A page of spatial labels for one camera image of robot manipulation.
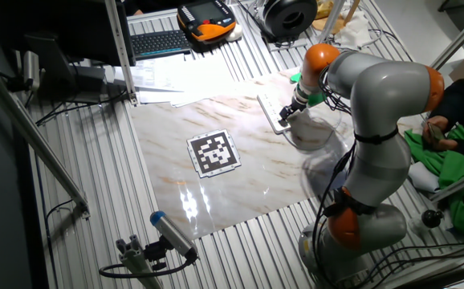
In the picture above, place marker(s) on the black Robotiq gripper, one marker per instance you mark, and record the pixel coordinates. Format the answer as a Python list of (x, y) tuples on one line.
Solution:
[(297, 105)]

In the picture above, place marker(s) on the white four-socket power strip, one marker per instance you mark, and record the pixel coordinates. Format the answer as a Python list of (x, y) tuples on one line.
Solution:
[(270, 112)]

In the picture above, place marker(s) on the dark smartphone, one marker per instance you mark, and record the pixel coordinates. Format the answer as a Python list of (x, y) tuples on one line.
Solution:
[(436, 131)]

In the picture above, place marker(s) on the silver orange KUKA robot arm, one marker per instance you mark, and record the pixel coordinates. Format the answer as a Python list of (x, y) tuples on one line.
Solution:
[(380, 92)]

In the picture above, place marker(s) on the hand holding phone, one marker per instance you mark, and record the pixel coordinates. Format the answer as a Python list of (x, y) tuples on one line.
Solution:
[(436, 144)]

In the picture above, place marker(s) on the black white fiducial marker board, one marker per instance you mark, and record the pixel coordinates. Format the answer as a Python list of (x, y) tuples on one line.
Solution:
[(214, 153)]

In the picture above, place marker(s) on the white sheet with diagrams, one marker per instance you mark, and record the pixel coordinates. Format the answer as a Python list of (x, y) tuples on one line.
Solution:
[(204, 80)]

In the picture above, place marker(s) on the black round cylindrical device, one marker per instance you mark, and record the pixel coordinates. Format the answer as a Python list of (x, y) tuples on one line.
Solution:
[(290, 18)]

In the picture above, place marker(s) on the white rounded object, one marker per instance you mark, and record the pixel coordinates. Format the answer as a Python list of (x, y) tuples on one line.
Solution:
[(235, 33)]

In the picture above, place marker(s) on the light wooden item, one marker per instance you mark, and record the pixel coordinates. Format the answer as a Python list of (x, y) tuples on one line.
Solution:
[(326, 22)]

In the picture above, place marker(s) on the crumpled white tissue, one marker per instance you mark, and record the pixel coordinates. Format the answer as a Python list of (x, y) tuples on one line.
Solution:
[(352, 30)]

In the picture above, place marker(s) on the orange black teach pendant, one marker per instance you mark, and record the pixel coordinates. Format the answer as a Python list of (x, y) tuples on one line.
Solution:
[(206, 18)]

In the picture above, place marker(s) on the plain white paper sheet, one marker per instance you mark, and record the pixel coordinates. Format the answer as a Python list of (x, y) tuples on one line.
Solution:
[(159, 97)]

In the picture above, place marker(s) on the black computer keyboard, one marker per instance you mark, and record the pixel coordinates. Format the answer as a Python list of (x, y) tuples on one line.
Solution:
[(159, 43)]

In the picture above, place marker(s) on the white cloth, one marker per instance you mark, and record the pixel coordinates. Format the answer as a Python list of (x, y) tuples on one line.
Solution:
[(424, 178)]

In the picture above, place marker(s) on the white sheet with printed text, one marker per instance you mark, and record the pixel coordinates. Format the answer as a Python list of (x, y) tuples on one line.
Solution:
[(143, 74)]

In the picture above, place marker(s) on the black round knob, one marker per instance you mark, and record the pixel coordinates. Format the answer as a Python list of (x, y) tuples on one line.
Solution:
[(432, 218)]

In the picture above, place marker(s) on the dark monitor stand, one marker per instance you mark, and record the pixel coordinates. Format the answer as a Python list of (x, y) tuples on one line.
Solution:
[(55, 68)]

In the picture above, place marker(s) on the dark computer monitor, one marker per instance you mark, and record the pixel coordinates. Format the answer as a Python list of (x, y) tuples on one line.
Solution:
[(55, 24)]

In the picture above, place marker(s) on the long slanted aluminium beam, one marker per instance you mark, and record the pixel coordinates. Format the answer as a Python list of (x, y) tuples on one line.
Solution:
[(35, 136)]

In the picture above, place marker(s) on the small grey mounted device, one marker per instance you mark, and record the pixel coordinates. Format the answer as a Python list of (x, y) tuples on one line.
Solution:
[(31, 70)]

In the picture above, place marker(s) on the upright aluminium frame post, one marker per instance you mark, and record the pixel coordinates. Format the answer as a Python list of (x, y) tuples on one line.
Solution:
[(331, 20)]

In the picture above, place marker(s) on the silver camera with blue end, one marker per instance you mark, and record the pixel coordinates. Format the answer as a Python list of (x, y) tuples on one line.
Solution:
[(173, 233)]

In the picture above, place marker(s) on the aluminium post with foot bracket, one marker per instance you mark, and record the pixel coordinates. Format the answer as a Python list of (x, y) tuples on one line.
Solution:
[(120, 48)]

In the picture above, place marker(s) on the aluminium frame beam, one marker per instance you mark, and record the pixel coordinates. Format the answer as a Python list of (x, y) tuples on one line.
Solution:
[(461, 36), (461, 182)]

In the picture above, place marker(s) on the grey aluminium camera mount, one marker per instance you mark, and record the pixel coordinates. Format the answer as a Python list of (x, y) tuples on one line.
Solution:
[(135, 257)]

